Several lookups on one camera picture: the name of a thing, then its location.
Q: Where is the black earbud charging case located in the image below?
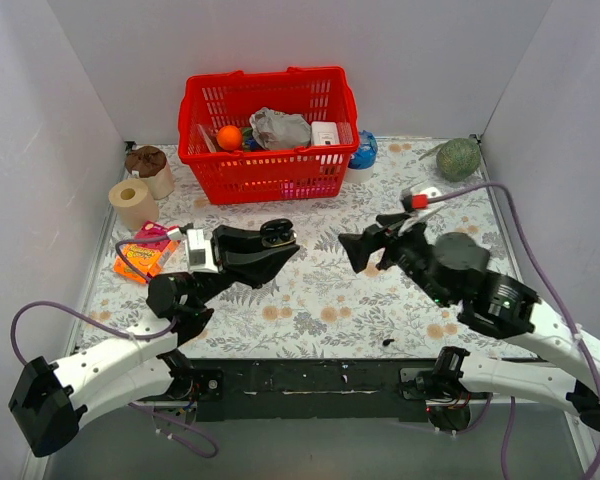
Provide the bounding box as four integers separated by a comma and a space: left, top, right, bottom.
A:
259, 218, 296, 248

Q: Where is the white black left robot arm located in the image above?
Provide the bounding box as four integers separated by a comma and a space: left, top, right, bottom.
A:
8, 218, 300, 458

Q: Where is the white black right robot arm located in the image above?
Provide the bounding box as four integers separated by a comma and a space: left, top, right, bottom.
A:
338, 215, 600, 432

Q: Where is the blue white wipes canister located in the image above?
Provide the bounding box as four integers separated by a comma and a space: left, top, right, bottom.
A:
344, 130, 378, 184

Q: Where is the red plastic shopping basket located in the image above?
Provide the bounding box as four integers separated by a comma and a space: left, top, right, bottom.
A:
178, 66, 359, 205

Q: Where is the floral patterned table mat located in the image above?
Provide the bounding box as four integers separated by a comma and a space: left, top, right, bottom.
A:
77, 138, 539, 360

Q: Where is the orange pink candy box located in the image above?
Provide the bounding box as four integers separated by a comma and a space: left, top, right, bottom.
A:
113, 221, 180, 284

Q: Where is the green netted melon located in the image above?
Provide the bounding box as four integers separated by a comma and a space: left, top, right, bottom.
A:
420, 138, 481, 182

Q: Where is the beige toilet paper roll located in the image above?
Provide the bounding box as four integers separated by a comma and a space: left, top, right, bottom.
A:
108, 178, 159, 231

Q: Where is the orange fruit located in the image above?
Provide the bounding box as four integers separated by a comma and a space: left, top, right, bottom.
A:
216, 125, 243, 151

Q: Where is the brown topped paper roll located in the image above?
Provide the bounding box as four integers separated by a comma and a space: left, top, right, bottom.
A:
125, 145, 175, 200

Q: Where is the white small box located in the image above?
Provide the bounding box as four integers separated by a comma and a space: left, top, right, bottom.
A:
311, 121, 340, 146

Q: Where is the crumpled grey paper bag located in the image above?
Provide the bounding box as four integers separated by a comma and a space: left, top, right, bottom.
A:
249, 107, 311, 151

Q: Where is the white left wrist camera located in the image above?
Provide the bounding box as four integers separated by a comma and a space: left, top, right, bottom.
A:
166, 223, 220, 274

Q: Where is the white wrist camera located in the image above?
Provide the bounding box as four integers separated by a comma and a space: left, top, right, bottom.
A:
399, 184, 445, 234
166, 223, 220, 274

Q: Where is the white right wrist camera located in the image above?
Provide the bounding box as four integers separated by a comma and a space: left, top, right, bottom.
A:
399, 184, 445, 234

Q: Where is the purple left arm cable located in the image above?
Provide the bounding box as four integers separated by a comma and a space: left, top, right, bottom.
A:
9, 227, 220, 459

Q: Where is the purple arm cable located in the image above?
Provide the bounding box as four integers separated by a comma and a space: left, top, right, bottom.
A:
9, 227, 220, 459
429, 182, 600, 480

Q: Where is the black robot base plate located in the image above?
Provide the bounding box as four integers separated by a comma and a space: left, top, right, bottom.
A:
147, 358, 435, 422

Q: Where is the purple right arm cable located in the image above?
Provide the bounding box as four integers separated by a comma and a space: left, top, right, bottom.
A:
429, 182, 600, 480

